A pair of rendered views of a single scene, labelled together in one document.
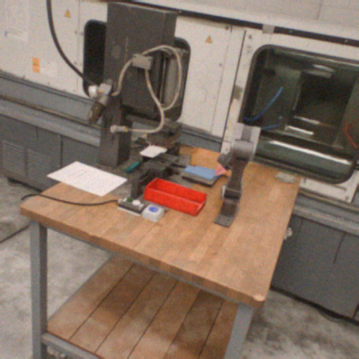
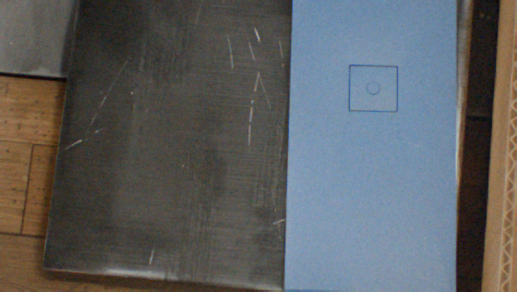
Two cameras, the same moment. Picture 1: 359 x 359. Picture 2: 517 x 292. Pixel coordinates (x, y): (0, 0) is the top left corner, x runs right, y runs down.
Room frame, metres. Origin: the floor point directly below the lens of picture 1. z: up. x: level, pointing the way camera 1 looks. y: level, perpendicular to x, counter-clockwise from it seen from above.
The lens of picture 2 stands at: (1.74, -0.36, 1.68)
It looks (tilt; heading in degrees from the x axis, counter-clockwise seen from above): 73 degrees down; 77
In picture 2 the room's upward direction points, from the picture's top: straight up
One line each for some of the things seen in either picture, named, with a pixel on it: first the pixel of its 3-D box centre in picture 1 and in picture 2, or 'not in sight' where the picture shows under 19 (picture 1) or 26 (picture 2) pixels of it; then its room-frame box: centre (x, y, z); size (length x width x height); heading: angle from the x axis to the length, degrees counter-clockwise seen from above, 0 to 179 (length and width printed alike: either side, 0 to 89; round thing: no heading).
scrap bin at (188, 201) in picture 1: (175, 196); not in sight; (1.49, 0.00, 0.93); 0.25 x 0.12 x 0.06; 71
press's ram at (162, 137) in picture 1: (153, 110); not in sight; (1.74, 0.16, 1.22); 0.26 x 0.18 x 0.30; 71
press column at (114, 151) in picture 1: (119, 90); not in sight; (1.82, 0.34, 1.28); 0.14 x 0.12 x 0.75; 161
